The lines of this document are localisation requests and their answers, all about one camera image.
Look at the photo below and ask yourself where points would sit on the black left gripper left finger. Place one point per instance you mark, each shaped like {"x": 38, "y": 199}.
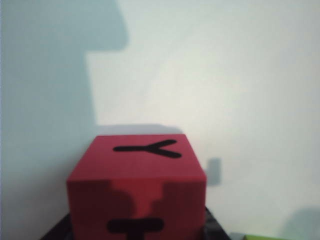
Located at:
{"x": 62, "y": 231}

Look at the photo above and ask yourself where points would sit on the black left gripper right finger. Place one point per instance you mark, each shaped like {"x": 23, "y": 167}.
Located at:
{"x": 215, "y": 230}

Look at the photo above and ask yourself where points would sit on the green foam block with 2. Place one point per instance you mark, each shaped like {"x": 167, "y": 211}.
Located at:
{"x": 280, "y": 238}

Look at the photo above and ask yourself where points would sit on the pink foam block with Y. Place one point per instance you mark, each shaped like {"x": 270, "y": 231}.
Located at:
{"x": 140, "y": 180}

